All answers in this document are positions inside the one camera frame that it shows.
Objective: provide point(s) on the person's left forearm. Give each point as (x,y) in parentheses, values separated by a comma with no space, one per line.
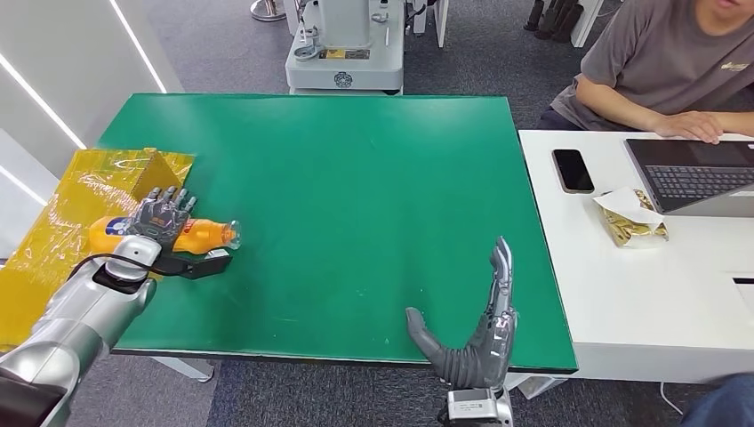
(739,122)

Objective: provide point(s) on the gold snack bag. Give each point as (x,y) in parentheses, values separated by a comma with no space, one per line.
(629,231)

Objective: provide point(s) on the chrome stand base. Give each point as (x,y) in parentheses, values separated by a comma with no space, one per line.
(267,10)

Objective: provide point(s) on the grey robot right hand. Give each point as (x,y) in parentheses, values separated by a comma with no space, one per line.
(486,356)

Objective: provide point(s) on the white table leg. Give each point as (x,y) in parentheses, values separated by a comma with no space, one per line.
(542,386)
(182,369)

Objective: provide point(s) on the white furniture leg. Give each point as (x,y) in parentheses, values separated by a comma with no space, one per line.
(587,25)

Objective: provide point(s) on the person's right hand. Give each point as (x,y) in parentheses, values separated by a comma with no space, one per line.
(689,125)

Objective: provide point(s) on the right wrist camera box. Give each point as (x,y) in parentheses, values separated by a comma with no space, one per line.
(471,405)

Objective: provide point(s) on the person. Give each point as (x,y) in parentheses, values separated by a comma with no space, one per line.
(657,50)

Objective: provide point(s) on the white panel board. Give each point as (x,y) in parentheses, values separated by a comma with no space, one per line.
(440,19)

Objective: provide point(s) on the person's right forearm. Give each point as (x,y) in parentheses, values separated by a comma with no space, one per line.
(612,103)

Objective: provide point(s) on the dark blue object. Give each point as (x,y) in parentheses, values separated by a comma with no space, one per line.
(723,403)

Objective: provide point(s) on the yellow taped cardboard box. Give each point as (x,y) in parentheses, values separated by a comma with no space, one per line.
(70,200)

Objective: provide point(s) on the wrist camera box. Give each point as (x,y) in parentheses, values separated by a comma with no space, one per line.
(203,265)
(471,405)

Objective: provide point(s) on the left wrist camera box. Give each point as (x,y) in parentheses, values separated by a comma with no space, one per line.
(203,265)

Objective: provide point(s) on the black smartphone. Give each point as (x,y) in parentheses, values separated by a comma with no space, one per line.
(573,171)

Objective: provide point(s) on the grey laptop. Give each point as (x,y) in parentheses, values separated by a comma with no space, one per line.
(689,177)

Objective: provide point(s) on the orange plastic bottle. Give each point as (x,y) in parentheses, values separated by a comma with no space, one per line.
(203,234)

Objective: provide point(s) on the grey robot base machine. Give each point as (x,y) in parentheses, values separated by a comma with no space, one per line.
(344,66)

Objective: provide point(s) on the black cylindrical grips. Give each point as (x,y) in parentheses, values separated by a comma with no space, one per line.
(552,19)

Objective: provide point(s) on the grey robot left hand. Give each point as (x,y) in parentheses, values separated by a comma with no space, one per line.
(162,218)

